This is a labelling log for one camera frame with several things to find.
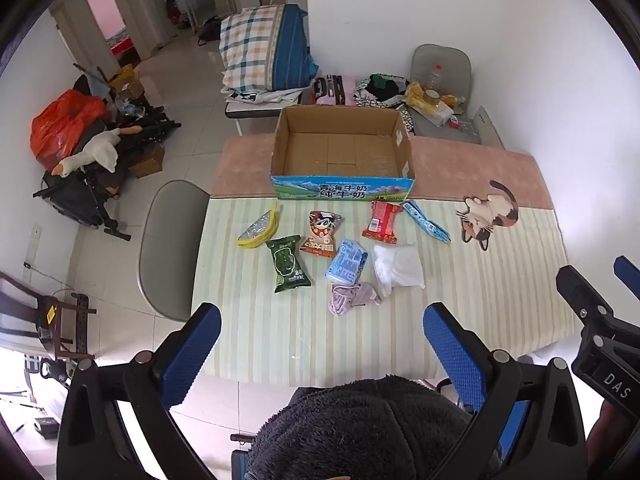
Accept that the grey cushioned chair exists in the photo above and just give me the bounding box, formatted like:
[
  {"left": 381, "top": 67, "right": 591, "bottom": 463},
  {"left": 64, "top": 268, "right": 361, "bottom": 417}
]
[{"left": 402, "top": 44, "right": 488, "bottom": 138}]

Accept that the yellow plastic bag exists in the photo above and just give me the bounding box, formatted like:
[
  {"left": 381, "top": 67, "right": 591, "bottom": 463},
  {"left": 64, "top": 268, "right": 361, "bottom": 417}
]
[{"left": 404, "top": 81, "right": 453, "bottom": 126}]

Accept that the blue tissue pack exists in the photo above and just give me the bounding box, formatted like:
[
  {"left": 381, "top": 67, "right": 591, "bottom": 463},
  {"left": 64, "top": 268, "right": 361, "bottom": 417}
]
[{"left": 325, "top": 239, "right": 369, "bottom": 286}]

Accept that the folding bed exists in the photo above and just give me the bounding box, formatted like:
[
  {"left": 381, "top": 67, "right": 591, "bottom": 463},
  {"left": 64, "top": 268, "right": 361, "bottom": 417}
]
[{"left": 222, "top": 85, "right": 306, "bottom": 137}]

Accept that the black bag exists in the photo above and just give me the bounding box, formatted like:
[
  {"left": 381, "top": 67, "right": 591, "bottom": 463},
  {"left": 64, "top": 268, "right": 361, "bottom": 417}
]
[{"left": 197, "top": 17, "right": 223, "bottom": 46}]

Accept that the pink suitcase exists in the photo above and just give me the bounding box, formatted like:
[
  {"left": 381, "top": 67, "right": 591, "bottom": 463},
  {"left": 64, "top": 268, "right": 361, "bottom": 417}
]
[{"left": 314, "top": 74, "right": 357, "bottom": 107}]

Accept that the yellow silver pouch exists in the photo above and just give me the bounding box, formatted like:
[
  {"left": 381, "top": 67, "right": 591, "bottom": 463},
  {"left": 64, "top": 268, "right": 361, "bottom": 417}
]
[{"left": 237, "top": 203, "right": 283, "bottom": 249}]

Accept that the grey board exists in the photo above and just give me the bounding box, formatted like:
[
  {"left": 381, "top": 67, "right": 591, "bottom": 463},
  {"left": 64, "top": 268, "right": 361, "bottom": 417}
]
[{"left": 472, "top": 106, "right": 506, "bottom": 150}]

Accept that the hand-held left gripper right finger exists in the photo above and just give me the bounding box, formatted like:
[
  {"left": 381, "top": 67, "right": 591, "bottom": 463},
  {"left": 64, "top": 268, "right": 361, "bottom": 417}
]
[{"left": 422, "top": 302, "right": 588, "bottom": 480}]

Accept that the long blue packet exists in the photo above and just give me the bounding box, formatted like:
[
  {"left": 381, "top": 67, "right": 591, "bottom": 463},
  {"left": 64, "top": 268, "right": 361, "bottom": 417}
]
[{"left": 402, "top": 200, "right": 451, "bottom": 245}]

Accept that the grey plastic chair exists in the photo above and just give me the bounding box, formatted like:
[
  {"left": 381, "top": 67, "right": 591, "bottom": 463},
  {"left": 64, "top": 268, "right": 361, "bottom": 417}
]
[{"left": 137, "top": 180, "right": 211, "bottom": 323}]

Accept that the wooden chair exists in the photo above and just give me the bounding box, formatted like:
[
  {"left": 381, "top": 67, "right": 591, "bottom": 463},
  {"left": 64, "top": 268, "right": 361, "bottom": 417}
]
[{"left": 0, "top": 270, "right": 97, "bottom": 361}]

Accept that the green snack packet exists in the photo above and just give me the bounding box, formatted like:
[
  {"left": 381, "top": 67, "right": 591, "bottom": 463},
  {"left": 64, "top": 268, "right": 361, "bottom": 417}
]
[{"left": 265, "top": 235, "right": 312, "bottom": 294}]

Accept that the white wall socket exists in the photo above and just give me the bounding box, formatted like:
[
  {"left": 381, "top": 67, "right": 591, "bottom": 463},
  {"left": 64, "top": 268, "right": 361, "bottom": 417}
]
[{"left": 22, "top": 225, "right": 41, "bottom": 283}]

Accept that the yellow cardboard box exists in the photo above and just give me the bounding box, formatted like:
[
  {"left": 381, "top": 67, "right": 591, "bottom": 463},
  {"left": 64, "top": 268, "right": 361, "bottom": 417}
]
[{"left": 109, "top": 64, "right": 146, "bottom": 101}]

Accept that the purple cloth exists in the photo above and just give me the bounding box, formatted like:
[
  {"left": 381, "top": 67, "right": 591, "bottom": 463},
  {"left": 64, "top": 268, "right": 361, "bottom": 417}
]
[{"left": 327, "top": 281, "right": 382, "bottom": 318}]

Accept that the white goose plush toy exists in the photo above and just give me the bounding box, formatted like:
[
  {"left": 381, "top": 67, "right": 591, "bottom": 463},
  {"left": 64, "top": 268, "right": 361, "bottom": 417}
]
[{"left": 54, "top": 127, "right": 123, "bottom": 178}]

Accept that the orange plastic bag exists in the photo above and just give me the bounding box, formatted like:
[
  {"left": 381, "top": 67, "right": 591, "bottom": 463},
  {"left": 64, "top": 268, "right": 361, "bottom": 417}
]
[{"left": 30, "top": 90, "right": 108, "bottom": 171}]

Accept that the plaid and blue quilt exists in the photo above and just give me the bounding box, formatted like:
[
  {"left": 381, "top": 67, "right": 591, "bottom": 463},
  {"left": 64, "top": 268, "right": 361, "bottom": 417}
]
[{"left": 219, "top": 4, "right": 321, "bottom": 93}]

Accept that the white plastic bag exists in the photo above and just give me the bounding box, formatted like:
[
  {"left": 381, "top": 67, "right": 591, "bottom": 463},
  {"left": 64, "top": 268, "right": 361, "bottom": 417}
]
[{"left": 371, "top": 242, "right": 426, "bottom": 297}]

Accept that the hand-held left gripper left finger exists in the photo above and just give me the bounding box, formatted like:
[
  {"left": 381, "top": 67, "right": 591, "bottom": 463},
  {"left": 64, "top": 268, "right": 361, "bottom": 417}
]
[{"left": 56, "top": 302, "right": 223, "bottom": 480}]

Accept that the patterned bag of clothes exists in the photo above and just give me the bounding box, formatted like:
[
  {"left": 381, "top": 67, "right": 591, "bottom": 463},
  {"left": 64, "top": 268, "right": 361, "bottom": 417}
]
[{"left": 354, "top": 74, "right": 411, "bottom": 110}]

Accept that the panda print snack packet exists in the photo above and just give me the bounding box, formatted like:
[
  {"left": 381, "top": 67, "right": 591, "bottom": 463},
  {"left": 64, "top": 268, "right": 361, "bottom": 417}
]
[{"left": 302, "top": 211, "right": 343, "bottom": 259}]

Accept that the red snack packet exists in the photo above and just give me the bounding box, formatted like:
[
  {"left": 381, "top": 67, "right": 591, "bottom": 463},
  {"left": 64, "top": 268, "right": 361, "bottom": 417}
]
[{"left": 362, "top": 200, "right": 404, "bottom": 245}]

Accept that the small brown cardboard box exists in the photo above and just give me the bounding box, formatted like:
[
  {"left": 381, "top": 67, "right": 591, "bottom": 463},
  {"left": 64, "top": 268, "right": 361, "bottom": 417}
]
[{"left": 129, "top": 142, "right": 166, "bottom": 178}]

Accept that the black folded stroller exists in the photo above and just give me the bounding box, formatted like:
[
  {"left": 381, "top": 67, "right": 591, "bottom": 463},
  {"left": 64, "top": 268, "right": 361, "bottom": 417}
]
[{"left": 32, "top": 105, "right": 181, "bottom": 241}]

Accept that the clear plastic bottle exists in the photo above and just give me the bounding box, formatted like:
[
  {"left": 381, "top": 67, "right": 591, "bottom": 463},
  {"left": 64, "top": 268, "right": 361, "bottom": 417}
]
[{"left": 425, "top": 63, "right": 446, "bottom": 96}]

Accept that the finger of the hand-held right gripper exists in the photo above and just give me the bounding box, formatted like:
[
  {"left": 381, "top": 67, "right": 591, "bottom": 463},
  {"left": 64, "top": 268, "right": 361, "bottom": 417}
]
[
  {"left": 614, "top": 256, "right": 640, "bottom": 301},
  {"left": 556, "top": 265, "right": 613, "bottom": 331}
]

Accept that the person's right forearm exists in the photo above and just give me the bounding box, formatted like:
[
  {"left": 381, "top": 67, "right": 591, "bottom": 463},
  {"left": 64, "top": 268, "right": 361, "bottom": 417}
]
[{"left": 590, "top": 400, "right": 640, "bottom": 480}]

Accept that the person's dark fleece clothing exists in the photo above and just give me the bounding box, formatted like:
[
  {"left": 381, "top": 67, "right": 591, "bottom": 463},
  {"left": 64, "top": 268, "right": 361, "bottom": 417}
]
[{"left": 245, "top": 377, "right": 501, "bottom": 480}]

